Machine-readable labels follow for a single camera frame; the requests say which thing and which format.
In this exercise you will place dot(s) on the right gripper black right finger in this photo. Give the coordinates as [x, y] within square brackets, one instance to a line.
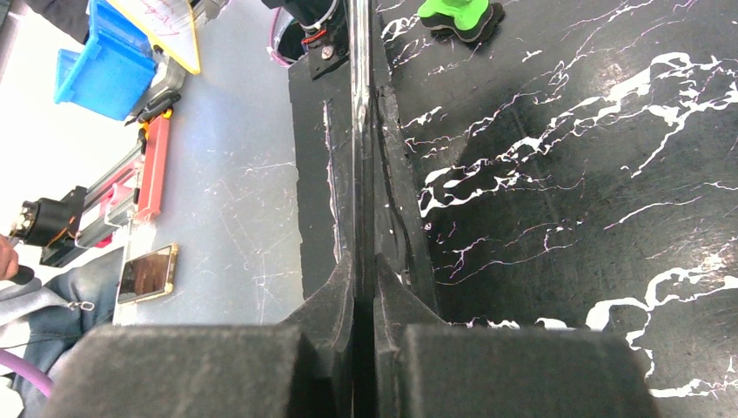
[427, 368]

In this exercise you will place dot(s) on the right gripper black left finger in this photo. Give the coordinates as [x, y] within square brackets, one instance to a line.
[300, 367]

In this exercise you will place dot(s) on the green whiteboard eraser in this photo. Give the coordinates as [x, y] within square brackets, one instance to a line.
[468, 20]

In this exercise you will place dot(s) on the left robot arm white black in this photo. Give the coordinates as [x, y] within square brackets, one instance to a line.
[325, 27]

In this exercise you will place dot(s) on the person hand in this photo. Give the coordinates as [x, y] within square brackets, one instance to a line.
[9, 265]

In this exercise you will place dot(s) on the smartphone gold case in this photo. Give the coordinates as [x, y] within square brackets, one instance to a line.
[148, 276]

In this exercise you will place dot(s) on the aluminium stand with red part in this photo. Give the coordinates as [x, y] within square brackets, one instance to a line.
[109, 205]

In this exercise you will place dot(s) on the person in denim clothes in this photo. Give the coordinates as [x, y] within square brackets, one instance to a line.
[41, 322]

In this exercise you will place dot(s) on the black motor on stand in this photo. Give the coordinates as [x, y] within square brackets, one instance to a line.
[48, 222]

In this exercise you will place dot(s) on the red orange hand tool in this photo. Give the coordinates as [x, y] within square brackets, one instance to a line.
[155, 120]

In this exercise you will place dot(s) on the blue plastic bin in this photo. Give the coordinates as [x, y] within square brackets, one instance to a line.
[112, 71]

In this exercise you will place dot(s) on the blue yellow framed board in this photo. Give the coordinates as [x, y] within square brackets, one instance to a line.
[169, 24]

